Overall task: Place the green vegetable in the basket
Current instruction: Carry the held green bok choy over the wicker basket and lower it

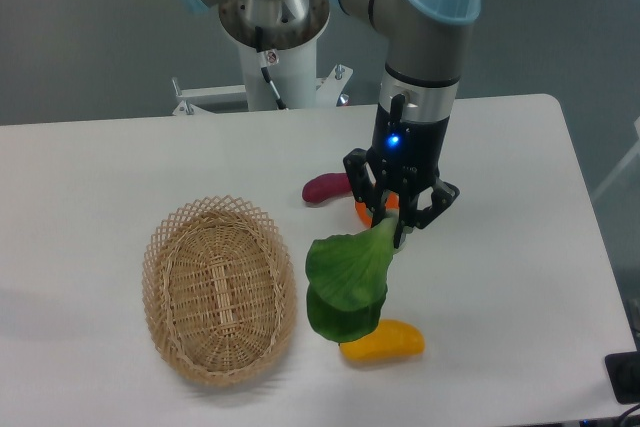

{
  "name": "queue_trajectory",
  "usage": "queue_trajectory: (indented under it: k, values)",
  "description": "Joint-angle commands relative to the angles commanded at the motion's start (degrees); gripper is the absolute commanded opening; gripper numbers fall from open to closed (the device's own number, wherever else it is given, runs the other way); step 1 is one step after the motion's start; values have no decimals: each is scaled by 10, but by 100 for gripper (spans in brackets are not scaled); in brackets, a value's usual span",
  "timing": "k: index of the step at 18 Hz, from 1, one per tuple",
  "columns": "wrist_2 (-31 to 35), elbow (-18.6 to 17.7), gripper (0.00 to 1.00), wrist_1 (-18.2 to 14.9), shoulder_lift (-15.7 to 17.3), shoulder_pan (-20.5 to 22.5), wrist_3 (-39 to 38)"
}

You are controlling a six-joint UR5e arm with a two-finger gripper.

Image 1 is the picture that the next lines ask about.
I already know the white frame at right edge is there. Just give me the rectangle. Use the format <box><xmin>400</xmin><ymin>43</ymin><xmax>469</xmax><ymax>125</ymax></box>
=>
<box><xmin>590</xmin><ymin>140</ymin><xmax>639</xmax><ymax>203</ymax></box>

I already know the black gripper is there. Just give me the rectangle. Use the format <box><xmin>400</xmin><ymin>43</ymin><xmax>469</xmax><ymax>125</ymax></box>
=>
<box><xmin>343</xmin><ymin>105</ymin><xmax>459</xmax><ymax>248</ymax></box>

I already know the black device at table edge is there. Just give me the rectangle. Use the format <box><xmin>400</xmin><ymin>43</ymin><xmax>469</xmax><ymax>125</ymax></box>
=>
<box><xmin>604</xmin><ymin>351</ymin><xmax>639</xmax><ymax>405</ymax></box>

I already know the green bok choy vegetable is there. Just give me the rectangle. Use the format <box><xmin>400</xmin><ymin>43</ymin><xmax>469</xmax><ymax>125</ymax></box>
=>
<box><xmin>305</xmin><ymin>212</ymin><xmax>398</xmax><ymax>343</ymax></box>

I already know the yellow mango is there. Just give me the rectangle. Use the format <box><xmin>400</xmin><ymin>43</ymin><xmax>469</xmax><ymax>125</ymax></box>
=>
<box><xmin>339</xmin><ymin>319</ymin><xmax>426</xmax><ymax>362</ymax></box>

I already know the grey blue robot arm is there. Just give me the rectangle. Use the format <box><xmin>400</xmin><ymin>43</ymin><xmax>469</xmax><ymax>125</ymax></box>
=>
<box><xmin>182</xmin><ymin>0</ymin><xmax>482</xmax><ymax>243</ymax></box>

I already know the purple sweet potato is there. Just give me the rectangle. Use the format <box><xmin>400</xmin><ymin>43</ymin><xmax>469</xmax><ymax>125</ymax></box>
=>
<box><xmin>301</xmin><ymin>173</ymin><xmax>352</xmax><ymax>205</ymax></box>

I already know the woven wicker basket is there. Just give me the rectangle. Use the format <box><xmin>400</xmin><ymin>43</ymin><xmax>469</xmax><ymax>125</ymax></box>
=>
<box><xmin>142</xmin><ymin>196</ymin><xmax>297</xmax><ymax>387</ymax></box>

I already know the orange mandarin fruit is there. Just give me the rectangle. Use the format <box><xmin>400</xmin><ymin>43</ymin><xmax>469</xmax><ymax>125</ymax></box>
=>
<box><xmin>354</xmin><ymin>191</ymin><xmax>399</xmax><ymax>228</ymax></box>

